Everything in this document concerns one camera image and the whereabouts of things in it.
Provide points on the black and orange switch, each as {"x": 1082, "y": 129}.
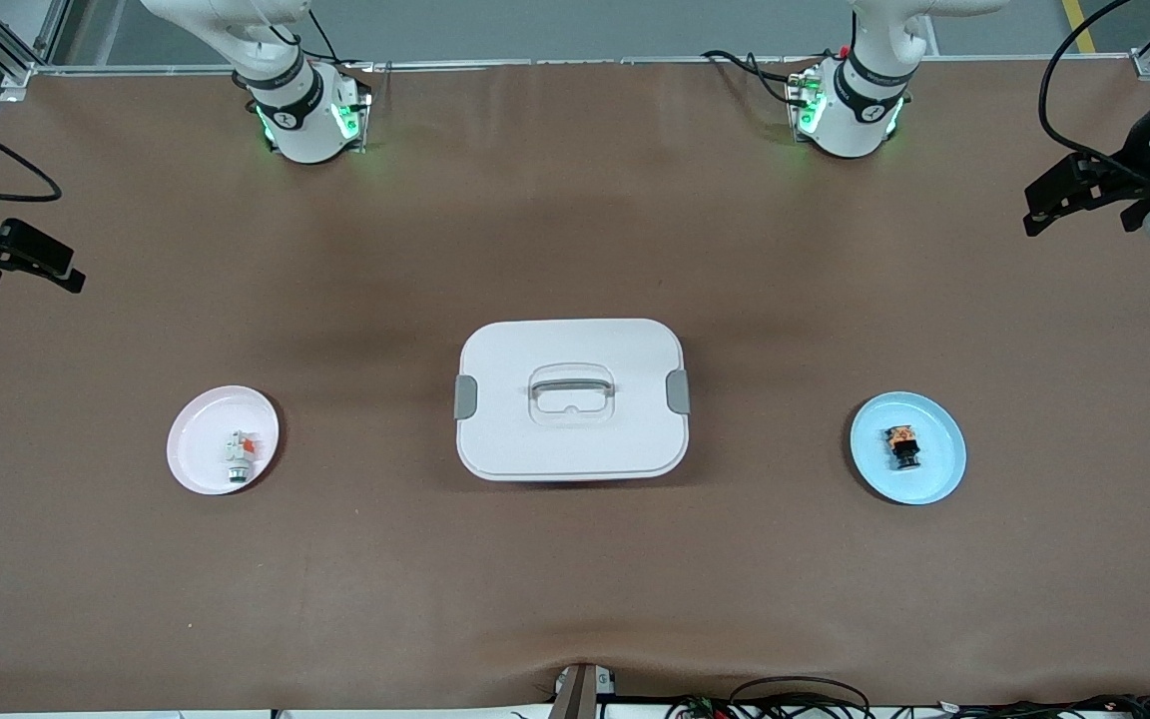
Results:
{"x": 902, "y": 449}

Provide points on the pink round plate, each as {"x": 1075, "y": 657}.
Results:
{"x": 198, "y": 449}

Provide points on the light blue round plate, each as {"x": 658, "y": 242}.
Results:
{"x": 934, "y": 474}

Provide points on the grey box latch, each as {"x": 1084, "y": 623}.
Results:
{"x": 465, "y": 397}
{"x": 678, "y": 391}

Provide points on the white lidded storage box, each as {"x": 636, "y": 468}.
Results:
{"x": 575, "y": 439}

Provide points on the brown table mat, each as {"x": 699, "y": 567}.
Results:
{"x": 575, "y": 579}

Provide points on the white and orange switch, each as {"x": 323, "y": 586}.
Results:
{"x": 239, "y": 459}

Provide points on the metal bracket at table edge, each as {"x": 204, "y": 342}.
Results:
{"x": 580, "y": 691}

